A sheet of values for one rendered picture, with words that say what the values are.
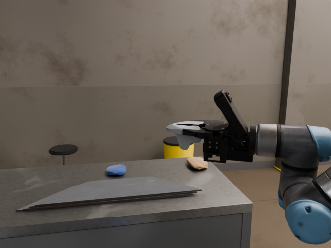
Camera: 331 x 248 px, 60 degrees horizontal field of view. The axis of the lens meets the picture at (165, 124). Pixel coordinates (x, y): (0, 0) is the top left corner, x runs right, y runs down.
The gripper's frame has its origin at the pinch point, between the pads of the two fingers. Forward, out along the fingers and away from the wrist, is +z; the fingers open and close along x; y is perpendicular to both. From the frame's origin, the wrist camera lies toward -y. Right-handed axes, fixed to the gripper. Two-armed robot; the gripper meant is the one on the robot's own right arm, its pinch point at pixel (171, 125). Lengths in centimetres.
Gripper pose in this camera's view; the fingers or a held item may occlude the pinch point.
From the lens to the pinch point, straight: 70.9
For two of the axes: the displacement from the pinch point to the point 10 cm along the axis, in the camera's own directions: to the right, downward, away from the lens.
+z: -9.6, -0.6, 2.8
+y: 0.4, 9.4, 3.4
